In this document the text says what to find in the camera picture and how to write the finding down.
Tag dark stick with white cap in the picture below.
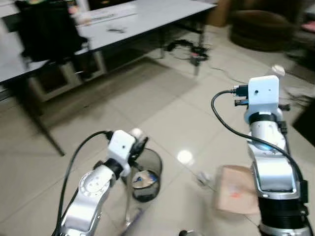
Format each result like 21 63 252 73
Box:
271 64 291 154

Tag black mesh waste bin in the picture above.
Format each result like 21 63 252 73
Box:
122 147 163 203

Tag small crumpled white paper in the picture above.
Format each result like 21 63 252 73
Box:
196 170 211 186

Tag brown round pouf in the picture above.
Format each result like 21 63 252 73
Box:
229 10 297 53

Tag pink cushion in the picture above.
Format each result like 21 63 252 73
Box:
301 21 315 34

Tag brown paper bag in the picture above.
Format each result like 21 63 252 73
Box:
213 165 261 215

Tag brown cardboard box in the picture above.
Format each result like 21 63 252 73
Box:
207 0 233 28

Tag small black glasses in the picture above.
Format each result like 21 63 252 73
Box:
107 26 127 35

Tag white table with dark legs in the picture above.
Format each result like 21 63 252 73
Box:
0 0 218 157

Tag long white paper sheet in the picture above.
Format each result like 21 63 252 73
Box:
79 4 139 27

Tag black backpack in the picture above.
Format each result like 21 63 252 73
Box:
14 0 90 63

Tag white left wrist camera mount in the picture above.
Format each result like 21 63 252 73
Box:
107 130 136 171

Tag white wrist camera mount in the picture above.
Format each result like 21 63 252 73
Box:
107 130 136 171
246 75 281 117

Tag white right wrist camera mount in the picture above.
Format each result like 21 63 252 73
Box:
246 75 281 117

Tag black power strip with cables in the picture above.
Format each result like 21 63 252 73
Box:
166 38 211 66

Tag white frame shelf unit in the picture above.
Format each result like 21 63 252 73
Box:
27 49 108 102

